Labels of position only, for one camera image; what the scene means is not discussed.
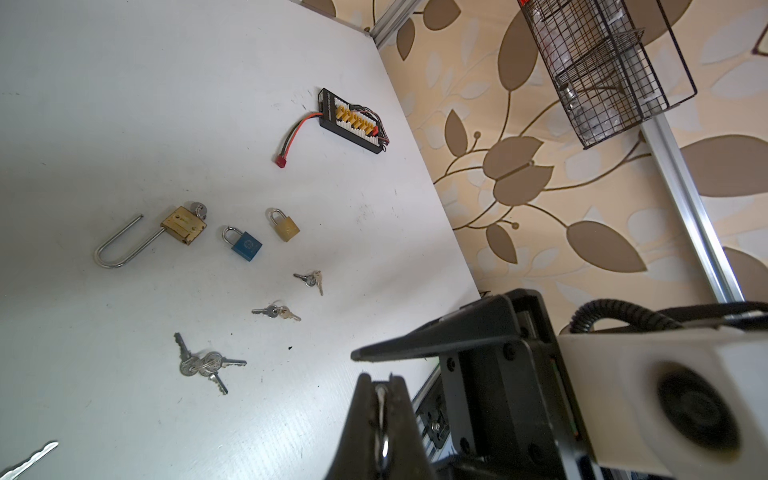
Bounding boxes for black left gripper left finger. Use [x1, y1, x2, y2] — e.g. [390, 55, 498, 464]
[326, 373, 380, 479]

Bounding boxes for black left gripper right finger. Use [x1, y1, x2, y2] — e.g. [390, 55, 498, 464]
[383, 376, 436, 479]

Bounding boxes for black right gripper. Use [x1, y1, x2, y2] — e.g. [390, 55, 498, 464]
[350, 289, 600, 479]

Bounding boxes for blue padlock keys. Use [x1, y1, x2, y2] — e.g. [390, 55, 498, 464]
[251, 302, 302, 322]

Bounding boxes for grey padlock keys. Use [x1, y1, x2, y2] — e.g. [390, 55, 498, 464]
[174, 332, 247, 395]

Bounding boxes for brass padlock key bunch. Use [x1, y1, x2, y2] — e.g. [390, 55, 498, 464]
[293, 270, 324, 296]

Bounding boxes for small brass padlock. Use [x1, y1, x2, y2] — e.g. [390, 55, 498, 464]
[266, 208, 300, 242]

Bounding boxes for blue padlock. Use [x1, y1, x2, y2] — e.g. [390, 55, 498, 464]
[222, 226, 262, 262]

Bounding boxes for black parallel charging board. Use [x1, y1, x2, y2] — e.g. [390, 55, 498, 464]
[318, 88, 390, 154]

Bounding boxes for red black power lead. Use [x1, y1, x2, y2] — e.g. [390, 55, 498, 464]
[274, 112, 325, 169]

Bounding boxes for long shackle brass padlock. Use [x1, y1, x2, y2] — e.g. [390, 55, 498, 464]
[93, 201, 208, 269]

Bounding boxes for black padlock open shackle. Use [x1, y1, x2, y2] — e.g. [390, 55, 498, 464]
[0, 441, 59, 480]

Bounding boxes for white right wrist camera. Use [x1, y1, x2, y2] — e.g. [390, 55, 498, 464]
[558, 327, 767, 479]

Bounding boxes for side wire basket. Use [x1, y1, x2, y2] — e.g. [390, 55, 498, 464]
[519, 0, 698, 149]

